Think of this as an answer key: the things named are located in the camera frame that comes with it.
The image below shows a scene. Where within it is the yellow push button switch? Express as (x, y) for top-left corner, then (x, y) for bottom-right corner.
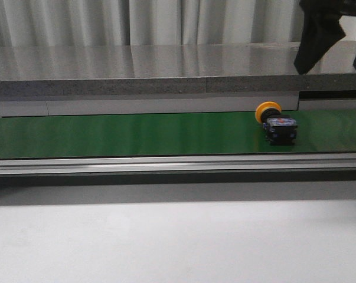
(255, 101), (298, 146)

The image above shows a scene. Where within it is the green conveyor belt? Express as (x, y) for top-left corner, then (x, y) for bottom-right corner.
(0, 110), (356, 159)

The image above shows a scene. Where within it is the white pleated curtain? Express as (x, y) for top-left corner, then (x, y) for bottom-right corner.
(0, 0), (356, 48)

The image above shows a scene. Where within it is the aluminium conveyor front rail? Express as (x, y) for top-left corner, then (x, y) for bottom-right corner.
(0, 152), (356, 176)

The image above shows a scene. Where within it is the grey conveyor back rail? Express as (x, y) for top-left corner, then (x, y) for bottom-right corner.
(0, 91), (356, 117)

